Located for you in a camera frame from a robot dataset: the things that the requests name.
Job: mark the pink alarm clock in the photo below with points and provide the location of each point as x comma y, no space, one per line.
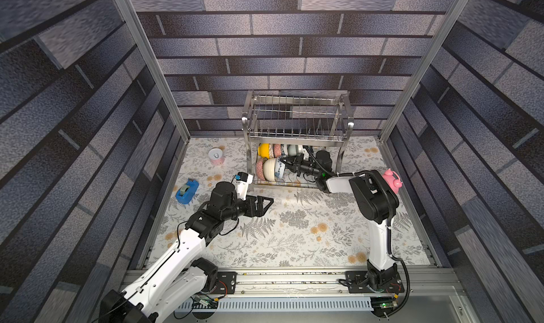
393,180

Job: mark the brown patterned bowl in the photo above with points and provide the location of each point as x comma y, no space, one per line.
277,150

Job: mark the pink patterned floral bowl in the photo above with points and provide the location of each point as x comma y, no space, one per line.
259,169

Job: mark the aluminium front rail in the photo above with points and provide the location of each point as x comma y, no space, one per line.
323,282

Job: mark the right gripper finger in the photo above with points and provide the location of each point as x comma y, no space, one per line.
290,169
293,160

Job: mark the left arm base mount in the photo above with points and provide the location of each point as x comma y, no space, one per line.
225,284

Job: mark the blue tape dispenser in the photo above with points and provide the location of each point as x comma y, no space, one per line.
187,191

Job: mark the pink white cup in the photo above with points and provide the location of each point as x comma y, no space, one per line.
216,156

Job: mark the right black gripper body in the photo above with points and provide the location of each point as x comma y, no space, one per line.
295,168

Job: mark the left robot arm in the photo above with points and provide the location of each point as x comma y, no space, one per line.
181,273

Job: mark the stainless steel dish rack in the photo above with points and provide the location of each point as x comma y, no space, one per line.
316,122

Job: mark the cream white bowl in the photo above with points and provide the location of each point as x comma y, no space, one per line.
269,169

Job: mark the blue floral small bowl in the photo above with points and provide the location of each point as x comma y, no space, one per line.
279,169

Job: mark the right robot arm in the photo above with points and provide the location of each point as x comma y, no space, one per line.
376,195

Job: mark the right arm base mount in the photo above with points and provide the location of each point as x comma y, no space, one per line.
377,282

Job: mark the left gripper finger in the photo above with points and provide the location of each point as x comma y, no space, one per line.
263,208
263,199

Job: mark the yellow bowl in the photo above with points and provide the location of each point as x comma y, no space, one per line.
264,150

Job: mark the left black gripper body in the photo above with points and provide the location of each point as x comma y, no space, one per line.
247,207

